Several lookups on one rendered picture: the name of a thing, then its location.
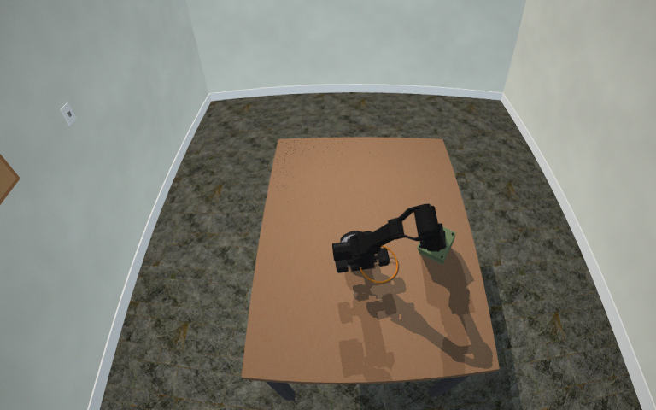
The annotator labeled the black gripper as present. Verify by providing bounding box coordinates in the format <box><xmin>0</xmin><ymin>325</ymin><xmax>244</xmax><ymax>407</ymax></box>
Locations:
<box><xmin>335</xmin><ymin>248</ymin><xmax>390</xmax><ymax>273</ymax></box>

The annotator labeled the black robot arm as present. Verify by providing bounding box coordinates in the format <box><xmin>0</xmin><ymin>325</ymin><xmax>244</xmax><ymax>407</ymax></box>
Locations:
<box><xmin>332</xmin><ymin>204</ymin><xmax>447</xmax><ymax>261</ymax></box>

